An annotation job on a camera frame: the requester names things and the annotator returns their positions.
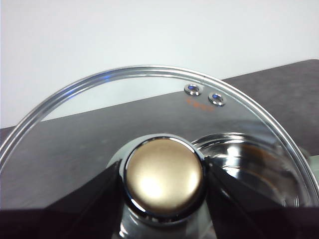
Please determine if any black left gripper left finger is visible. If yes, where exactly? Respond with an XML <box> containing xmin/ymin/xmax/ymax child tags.
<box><xmin>0</xmin><ymin>159</ymin><xmax>123</xmax><ymax>239</ymax></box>

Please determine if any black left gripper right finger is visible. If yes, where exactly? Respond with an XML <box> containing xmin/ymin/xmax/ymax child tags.
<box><xmin>203</xmin><ymin>156</ymin><xmax>319</xmax><ymax>239</ymax></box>

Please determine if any glass lid with green knob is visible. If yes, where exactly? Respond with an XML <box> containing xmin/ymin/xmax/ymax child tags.
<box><xmin>0</xmin><ymin>65</ymin><xmax>313</xmax><ymax>239</ymax></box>

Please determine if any pale green electric steamer pot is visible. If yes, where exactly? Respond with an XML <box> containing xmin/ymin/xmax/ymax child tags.
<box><xmin>191</xmin><ymin>131</ymin><xmax>319</xmax><ymax>208</ymax></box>

